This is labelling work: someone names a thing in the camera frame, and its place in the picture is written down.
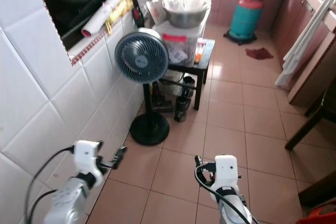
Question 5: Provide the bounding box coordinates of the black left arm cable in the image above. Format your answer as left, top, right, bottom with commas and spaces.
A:
24, 147, 75, 224

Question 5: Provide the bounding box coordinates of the dark wooden furniture leg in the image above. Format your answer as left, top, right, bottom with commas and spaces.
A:
285, 77, 336, 152

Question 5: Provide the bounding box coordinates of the white rolled paper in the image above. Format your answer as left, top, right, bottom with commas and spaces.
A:
81, 0, 135, 39

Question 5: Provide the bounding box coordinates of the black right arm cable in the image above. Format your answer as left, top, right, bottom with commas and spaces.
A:
194, 165, 256, 224

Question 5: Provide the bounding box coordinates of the small orange bottle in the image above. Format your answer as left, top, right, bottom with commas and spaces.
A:
195, 40, 205, 65

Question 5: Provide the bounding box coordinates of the black bottle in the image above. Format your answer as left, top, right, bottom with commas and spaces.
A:
174, 95, 191, 123

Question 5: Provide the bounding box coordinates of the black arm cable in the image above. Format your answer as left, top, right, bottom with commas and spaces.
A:
194, 165, 256, 224
24, 147, 75, 224

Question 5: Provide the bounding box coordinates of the yellow packet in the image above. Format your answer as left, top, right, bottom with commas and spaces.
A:
106, 0, 135, 36

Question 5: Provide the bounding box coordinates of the brown wooden cabinet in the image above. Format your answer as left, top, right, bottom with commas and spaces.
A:
287, 25, 336, 108

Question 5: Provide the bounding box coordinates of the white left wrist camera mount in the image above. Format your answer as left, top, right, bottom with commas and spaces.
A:
72, 140, 105, 188

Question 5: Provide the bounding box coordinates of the dark red floor cloth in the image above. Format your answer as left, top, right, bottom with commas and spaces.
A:
245, 48, 275, 61

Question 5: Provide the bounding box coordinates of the large steel mixing bowl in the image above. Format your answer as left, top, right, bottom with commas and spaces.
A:
162, 0, 211, 30

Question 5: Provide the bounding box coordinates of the clear plastic storage box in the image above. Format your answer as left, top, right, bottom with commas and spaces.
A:
155, 22, 205, 68

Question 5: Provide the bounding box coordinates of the black side table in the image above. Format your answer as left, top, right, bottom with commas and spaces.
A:
141, 38, 216, 112

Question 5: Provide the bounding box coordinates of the grey pedestal fan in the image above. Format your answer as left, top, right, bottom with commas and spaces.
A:
114, 27, 171, 146

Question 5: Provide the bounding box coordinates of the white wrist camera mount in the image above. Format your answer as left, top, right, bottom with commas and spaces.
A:
72, 140, 105, 188
214, 155, 240, 194

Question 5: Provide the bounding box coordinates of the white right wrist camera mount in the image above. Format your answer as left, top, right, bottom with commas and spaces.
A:
214, 155, 240, 194

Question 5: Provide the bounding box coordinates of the white hanging towel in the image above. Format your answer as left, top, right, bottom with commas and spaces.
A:
274, 0, 336, 91

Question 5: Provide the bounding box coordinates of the teal gas cylinder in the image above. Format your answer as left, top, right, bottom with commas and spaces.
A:
224, 0, 265, 46

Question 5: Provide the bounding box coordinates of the red plastic object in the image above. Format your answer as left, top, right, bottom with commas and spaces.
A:
296, 205, 336, 224

